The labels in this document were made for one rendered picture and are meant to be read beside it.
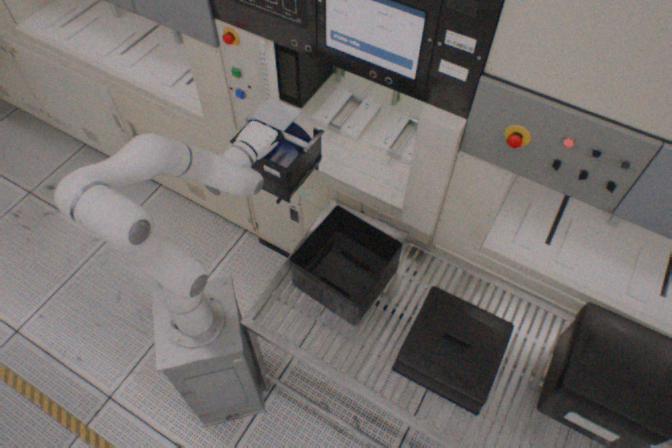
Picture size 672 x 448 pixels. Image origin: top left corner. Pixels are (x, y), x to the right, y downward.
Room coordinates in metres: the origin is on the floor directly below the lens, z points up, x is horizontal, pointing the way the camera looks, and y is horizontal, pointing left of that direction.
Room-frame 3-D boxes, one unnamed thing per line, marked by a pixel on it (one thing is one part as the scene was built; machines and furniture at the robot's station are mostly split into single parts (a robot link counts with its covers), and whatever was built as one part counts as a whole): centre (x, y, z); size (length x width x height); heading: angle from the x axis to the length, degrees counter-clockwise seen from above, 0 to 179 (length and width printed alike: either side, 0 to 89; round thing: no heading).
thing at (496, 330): (0.62, -0.38, 0.83); 0.29 x 0.29 x 0.13; 62
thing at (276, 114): (1.18, 0.19, 1.11); 0.24 x 0.20 x 0.32; 60
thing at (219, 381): (0.72, 0.46, 0.38); 0.28 x 0.28 x 0.76; 15
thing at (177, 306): (0.74, 0.49, 1.07); 0.19 x 0.12 x 0.24; 60
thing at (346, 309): (0.90, -0.04, 0.85); 0.28 x 0.28 x 0.17; 55
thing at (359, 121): (1.57, -0.04, 0.89); 0.22 x 0.21 x 0.04; 150
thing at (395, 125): (1.44, -0.27, 0.89); 0.22 x 0.21 x 0.04; 150
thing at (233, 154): (0.96, 0.32, 1.25); 0.13 x 0.09 x 0.08; 150
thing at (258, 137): (1.09, 0.25, 1.25); 0.11 x 0.10 x 0.07; 150
